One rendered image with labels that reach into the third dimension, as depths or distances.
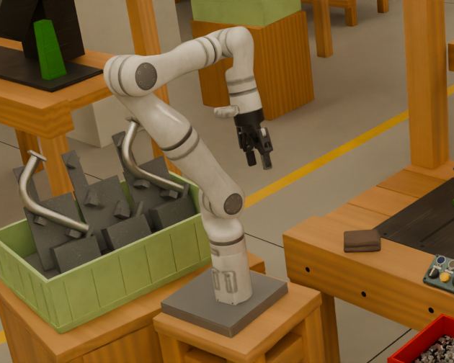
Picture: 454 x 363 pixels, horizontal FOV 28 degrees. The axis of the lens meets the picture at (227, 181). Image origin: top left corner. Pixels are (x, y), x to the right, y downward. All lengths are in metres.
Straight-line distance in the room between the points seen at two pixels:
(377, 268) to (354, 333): 1.35
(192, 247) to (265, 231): 1.90
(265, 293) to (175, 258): 0.38
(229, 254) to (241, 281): 0.09
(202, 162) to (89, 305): 0.63
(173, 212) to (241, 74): 0.77
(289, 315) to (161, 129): 0.61
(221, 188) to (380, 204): 0.73
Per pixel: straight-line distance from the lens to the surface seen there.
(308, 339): 2.43
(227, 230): 2.26
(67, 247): 2.70
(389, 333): 3.72
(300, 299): 2.39
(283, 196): 4.88
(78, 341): 2.50
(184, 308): 2.36
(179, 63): 2.04
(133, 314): 2.56
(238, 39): 2.16
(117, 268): 2.55
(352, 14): 7.80
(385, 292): 2.42
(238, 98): 2.19
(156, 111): 2.07
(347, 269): 2.48
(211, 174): 2.14
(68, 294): 2.50
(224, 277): 2.31
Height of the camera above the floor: 2.13
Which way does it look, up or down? 24 degrees down
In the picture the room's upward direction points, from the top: 8 degrees counter-clockwise
